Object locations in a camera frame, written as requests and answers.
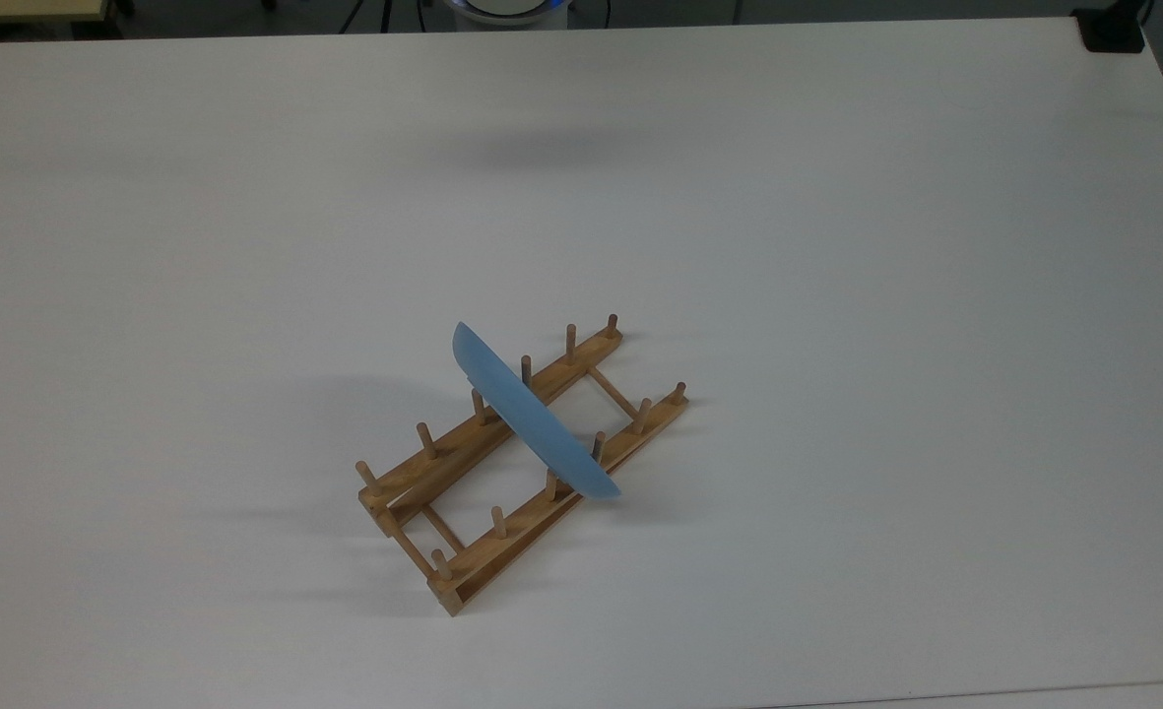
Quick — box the beige table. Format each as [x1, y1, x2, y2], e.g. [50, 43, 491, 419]
[0, 0, 114, 27]

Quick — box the wooden plate rack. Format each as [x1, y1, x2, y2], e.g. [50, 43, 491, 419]
[355, 313, 689, 618]

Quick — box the black table clamp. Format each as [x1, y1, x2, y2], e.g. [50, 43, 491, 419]
[1073, 8, 1148, 54]

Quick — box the blue plate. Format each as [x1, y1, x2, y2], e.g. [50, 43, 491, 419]
[452, 321, 623, 500]

